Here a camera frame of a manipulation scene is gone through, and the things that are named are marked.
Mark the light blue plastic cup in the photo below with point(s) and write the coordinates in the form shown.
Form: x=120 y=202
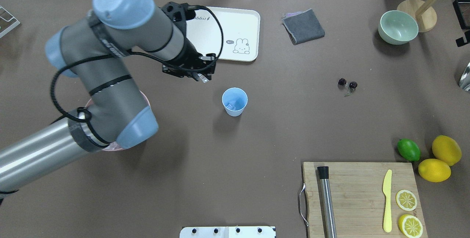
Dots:
x=238 y=97

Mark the steel muddler black tip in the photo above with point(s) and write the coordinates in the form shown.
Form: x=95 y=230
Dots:
x=328 y=211

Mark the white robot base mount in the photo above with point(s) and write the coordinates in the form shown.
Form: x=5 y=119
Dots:
x=229 y=232

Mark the lemon half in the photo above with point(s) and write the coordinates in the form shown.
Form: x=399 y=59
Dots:
x=406 y=200
x=410 y=226

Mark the green lime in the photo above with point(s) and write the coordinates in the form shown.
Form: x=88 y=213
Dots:
x=409 y=150

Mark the bamboo cutting board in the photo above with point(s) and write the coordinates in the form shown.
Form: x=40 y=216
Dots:
x=357 y=198

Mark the light green bowl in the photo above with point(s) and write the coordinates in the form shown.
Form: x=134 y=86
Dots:
x=397 y=27

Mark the yellow plastic knife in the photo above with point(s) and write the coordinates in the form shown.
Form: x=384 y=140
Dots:
x=386 y=190

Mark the wooden cup stand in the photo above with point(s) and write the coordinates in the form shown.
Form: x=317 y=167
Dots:
x=421 y=11

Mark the grey folded cloth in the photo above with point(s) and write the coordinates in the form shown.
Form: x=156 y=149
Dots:
x=303 y=26

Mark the lemon half upper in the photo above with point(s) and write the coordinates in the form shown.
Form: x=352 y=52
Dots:
x=410 y=226

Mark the steel ice scoop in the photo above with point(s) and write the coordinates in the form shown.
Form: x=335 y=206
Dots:
x=464 y=82

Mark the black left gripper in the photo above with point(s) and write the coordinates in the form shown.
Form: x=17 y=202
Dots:
x=188 y=57

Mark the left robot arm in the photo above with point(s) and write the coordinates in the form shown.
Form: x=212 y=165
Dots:
x=99 y=101

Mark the lemon half lower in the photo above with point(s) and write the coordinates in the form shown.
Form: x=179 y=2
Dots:
x=406 y=200

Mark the yellow lemon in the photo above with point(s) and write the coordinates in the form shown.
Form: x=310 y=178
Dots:
x=446 y=149
x=434 y=170

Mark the cream rabbit serving tray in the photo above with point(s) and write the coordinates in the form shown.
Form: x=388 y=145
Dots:
x=236 y=30

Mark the pink bowl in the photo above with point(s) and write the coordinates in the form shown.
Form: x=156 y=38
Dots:
x=114 y=146

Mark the pair of dark cherries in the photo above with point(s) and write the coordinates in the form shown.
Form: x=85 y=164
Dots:
x=350 y=86

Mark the clear ice cube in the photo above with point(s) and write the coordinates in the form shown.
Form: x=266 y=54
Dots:
x=203 y=78
x=229 y=105

